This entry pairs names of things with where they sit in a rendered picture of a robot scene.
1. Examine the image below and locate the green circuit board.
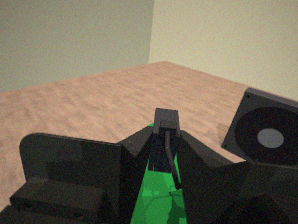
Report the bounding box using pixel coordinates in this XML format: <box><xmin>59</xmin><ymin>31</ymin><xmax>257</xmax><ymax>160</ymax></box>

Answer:
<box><xmin>130</xmin><ymin>160</ymin><xmax>187</xmax><ymax>224</ymax></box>

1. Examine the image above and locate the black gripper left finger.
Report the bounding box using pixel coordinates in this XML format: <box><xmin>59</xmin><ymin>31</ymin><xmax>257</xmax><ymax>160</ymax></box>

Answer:
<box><xmin>19</xmin><ymin>126</ymin><xmax>153</xmax><ymax>224</ymax></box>

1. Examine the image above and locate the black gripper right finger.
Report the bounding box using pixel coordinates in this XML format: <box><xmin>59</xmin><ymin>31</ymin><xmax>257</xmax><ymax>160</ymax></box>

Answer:
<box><xmin>177</xmin><ymin>130</ymin><xmax>298</xmax><ymax>224</ymax></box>

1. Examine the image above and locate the black fan cable with plug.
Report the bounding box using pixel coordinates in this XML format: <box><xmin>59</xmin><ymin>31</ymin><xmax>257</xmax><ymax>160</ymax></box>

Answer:
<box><xmin>148</xmin><ymin>108</ymin><xmax>182</xmax><ymax>190</ymax></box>

